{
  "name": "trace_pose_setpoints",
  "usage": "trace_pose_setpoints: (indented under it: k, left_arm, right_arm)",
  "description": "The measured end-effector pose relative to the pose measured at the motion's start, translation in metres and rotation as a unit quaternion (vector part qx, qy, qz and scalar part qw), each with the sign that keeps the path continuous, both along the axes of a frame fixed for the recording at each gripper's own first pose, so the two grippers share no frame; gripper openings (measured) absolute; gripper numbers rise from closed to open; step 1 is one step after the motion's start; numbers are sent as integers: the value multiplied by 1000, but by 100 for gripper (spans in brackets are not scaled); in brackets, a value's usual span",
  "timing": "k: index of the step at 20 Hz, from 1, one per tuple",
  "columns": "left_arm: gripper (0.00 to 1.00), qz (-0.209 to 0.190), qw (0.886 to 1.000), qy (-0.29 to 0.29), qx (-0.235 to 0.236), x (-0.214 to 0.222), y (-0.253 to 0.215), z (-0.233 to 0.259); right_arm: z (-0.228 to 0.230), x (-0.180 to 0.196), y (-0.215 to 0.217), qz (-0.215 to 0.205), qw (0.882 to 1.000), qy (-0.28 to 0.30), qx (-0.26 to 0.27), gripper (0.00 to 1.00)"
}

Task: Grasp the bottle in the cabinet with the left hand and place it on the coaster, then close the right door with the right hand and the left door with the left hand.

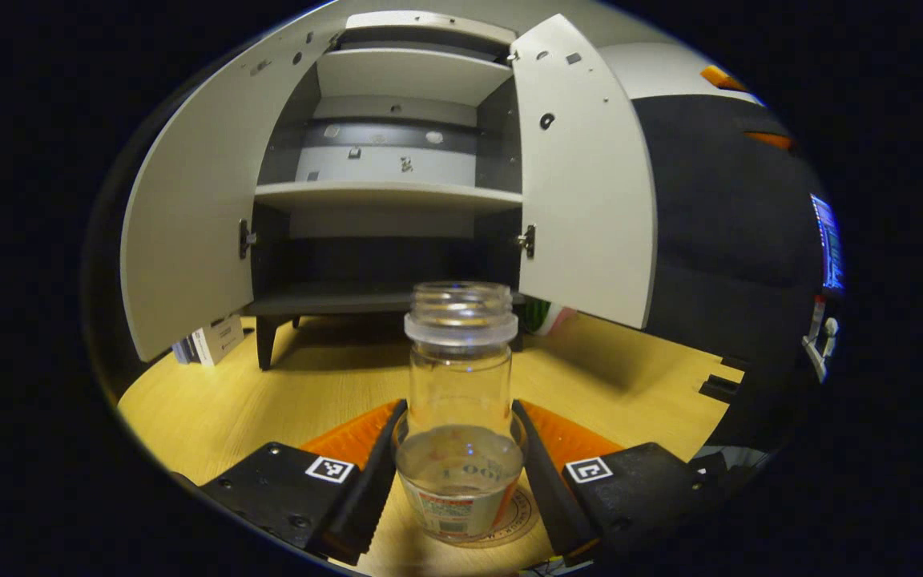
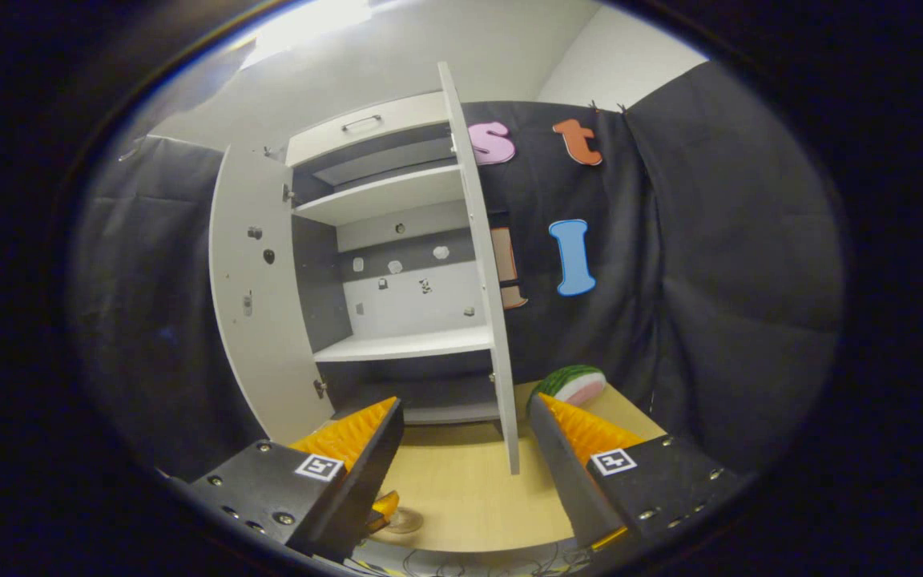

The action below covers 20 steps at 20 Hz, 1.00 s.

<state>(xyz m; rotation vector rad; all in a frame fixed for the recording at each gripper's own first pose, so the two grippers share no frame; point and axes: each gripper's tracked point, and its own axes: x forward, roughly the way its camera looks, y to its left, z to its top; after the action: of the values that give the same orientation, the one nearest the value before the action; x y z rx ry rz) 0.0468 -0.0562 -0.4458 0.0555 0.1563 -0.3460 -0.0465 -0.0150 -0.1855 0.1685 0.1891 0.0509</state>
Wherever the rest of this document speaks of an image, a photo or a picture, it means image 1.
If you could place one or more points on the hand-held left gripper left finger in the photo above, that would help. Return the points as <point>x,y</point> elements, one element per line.
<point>373,481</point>

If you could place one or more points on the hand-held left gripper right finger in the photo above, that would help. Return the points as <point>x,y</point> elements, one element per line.
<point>546,473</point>

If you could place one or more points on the clear glass bottle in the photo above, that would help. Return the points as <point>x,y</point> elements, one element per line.
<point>459,385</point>

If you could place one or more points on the white cabinet door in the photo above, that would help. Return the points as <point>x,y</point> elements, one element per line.
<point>197,200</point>
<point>590,208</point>

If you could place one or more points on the white cabinet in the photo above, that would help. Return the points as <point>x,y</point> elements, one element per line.
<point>381,240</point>

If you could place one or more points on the white cabinet shelf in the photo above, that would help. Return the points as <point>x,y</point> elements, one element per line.
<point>381,195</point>
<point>413,74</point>

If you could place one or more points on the white cabinet drawer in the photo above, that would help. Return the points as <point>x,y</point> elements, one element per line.
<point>429,22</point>

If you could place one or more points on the watermelon slice toy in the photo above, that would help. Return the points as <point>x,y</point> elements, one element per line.
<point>548,316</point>

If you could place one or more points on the white book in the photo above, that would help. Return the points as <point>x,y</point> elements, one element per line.
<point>221,340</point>

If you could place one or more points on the dark book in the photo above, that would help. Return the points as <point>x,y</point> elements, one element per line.
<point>191,350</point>

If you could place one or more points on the black backdrop cloth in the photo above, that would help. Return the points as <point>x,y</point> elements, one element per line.
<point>734,240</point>

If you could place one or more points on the computer monitor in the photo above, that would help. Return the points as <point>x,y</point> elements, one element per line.
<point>828,240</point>

